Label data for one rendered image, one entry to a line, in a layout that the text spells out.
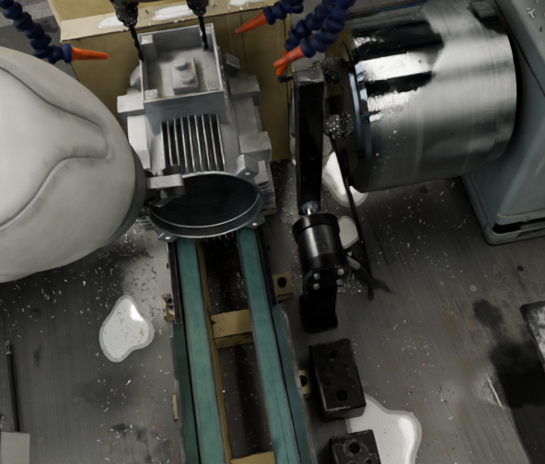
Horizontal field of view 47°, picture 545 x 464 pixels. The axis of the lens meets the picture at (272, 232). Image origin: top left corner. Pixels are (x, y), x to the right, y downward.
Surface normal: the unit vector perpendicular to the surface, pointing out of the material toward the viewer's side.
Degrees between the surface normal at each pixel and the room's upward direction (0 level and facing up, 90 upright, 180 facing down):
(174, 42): 90
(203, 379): 0
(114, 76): 90
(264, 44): 90
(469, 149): 81
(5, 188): 53
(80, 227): 103
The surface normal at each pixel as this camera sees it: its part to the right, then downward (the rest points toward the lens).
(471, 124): 0.13, 0.52
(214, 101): 0.15, 0.86
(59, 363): -0.05, -0.49
